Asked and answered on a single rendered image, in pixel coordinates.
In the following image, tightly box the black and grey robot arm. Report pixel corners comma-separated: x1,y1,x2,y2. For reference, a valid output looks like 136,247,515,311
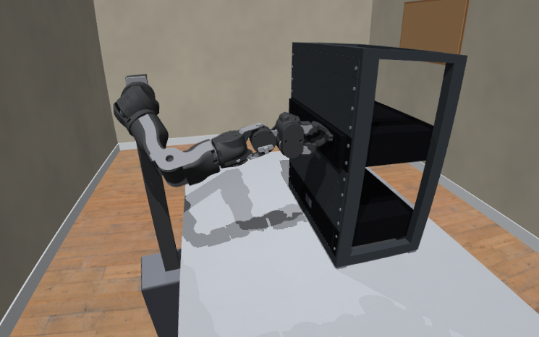
114,76,276,187

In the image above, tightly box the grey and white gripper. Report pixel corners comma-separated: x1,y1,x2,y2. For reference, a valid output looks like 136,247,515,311
271,112,333,158

